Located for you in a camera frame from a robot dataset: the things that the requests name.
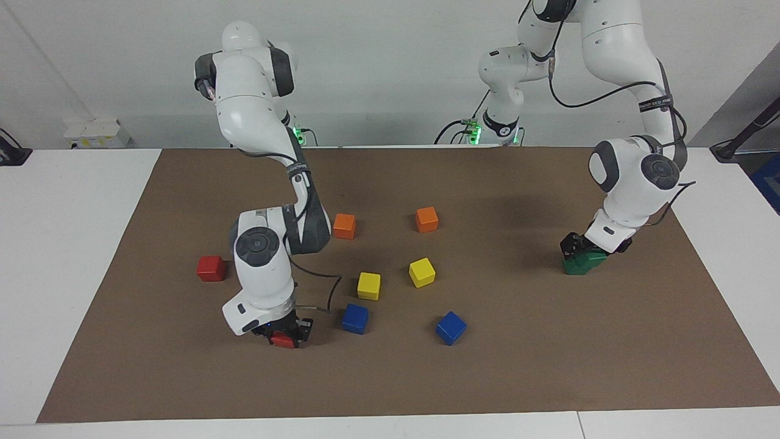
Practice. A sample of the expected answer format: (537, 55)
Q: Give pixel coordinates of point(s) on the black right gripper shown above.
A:
(286, 323)

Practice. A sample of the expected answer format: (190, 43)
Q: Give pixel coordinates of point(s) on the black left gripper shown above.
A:
(577, 241)

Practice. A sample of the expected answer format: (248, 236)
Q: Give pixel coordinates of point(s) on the red wooden cube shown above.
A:
(211, 268)
(283, 341)

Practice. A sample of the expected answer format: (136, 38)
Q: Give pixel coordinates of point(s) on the green wooden cube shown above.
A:
(596, 260)
(576, 267)

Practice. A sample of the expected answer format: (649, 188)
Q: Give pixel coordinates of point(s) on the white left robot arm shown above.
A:
(621, 55)

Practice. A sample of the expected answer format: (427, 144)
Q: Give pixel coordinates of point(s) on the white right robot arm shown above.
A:
(256, 116)

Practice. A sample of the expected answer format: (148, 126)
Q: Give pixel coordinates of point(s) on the blue wooden cube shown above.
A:
(451, 327)
(354, 318)

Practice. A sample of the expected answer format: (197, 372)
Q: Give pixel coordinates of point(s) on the yellow wooden cube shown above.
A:
(368, 286)
(421, 272)

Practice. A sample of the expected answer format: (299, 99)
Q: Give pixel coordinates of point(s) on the orange wooden cube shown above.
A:
(426, 219)
(344, 226)

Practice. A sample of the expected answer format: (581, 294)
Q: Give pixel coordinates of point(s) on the brown table mat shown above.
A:
(487, 366)

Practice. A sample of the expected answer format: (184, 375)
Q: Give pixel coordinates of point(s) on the blue box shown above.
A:
(769, 180)

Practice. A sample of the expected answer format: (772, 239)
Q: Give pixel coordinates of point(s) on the black stand with pole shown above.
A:
(743, 134)

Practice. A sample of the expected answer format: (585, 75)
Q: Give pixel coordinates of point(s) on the black clamp base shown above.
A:
(12, 152)

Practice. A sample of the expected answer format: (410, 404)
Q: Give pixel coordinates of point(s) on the white wall socket box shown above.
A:
(97, 134)

